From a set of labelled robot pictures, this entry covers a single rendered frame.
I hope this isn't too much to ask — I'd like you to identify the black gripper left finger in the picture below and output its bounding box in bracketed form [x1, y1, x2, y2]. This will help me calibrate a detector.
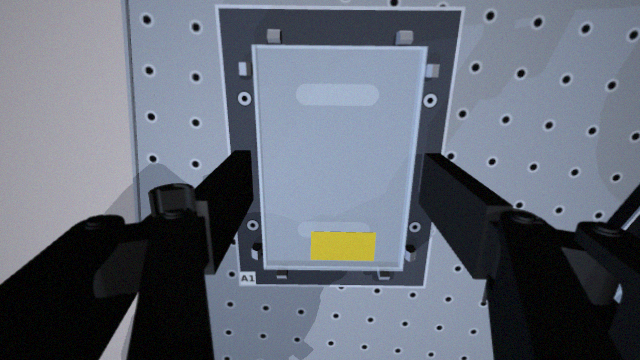
[0, 150, 253, 360]

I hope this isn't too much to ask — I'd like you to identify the clear plastic lid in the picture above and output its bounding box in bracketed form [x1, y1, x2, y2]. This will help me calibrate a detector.
[251, 45, 428, 271]

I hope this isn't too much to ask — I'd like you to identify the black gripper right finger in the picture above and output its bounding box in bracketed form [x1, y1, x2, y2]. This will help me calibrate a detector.
[419, 153, 640, 360]

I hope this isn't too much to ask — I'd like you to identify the black rectangular plate holder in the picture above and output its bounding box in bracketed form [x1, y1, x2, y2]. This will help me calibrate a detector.
[607, 185, 640, 238]

